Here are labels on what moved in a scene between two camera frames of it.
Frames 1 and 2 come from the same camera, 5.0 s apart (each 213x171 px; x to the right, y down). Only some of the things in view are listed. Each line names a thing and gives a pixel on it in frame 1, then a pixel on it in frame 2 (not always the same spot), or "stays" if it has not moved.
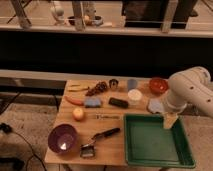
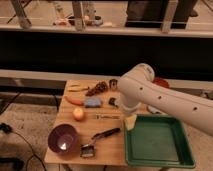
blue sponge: [92, 102] stays
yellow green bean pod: [75, 88] stays
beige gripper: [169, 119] to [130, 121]
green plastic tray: [149, 144] stays
